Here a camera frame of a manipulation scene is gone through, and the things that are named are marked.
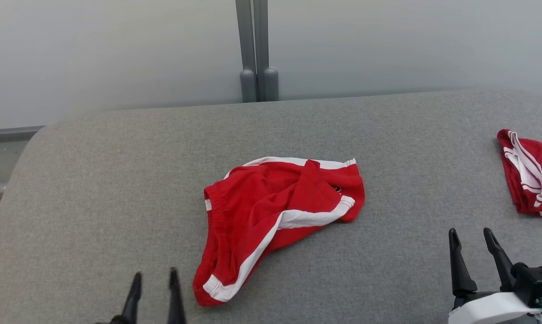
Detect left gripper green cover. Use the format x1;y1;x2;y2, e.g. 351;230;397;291
95;267;187;324

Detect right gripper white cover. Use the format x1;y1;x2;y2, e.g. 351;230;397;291
448;227;542;324

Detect red Bulls 23 jersey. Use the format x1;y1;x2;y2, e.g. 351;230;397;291
497;129;542;217

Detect red shorts with white stripes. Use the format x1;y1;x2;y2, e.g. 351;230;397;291
192;156;366;307

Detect grey fabric sofa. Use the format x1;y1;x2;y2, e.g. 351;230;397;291
0;88;542;324

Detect grey wall base rail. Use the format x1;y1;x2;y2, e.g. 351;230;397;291
0;126;44;144

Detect grey partition post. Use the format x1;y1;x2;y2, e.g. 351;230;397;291
253;0;279;102
235;0;257;103

